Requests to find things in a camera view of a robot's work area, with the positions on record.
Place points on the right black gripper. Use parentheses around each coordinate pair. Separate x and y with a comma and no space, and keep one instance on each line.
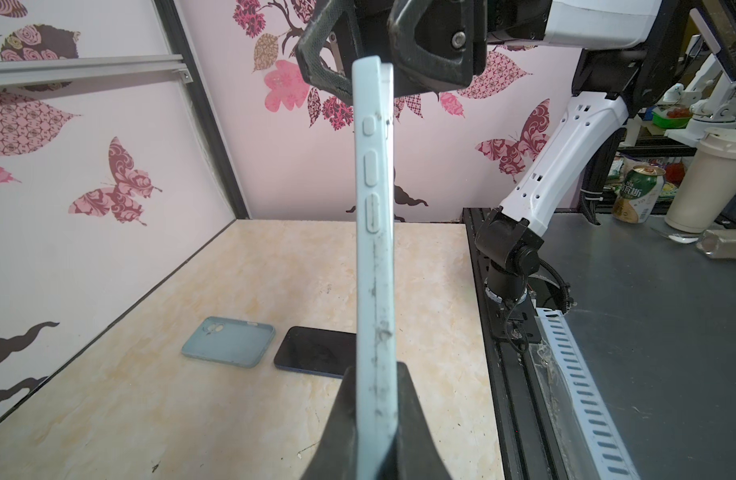
(437,46)

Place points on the white slotted cable duct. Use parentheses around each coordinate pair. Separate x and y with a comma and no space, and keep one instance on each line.
(589,442)

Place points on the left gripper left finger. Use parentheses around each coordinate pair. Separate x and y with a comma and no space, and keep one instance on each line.
(337,453)

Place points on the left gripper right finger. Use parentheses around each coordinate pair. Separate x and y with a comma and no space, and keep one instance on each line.
(415,455)

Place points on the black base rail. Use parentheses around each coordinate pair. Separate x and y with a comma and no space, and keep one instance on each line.
(527,441)

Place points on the back aluminium rail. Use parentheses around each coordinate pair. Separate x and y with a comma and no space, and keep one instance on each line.
(33,72)

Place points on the beige paper cup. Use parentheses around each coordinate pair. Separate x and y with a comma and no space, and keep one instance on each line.
(709,183)

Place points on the black smartphone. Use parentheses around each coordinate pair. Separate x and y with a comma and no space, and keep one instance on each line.
(315,351)

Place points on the white phone case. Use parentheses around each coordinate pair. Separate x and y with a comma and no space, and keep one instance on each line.
(377,385)

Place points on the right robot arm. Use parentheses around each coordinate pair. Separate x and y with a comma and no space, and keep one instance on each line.
(367,53)

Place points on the green drink can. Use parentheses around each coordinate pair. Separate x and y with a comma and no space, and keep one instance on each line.
(638,194)

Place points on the phone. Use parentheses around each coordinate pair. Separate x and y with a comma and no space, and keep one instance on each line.
(387,76)

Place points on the light blue phone case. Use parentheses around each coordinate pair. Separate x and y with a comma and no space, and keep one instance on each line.
(227,341)

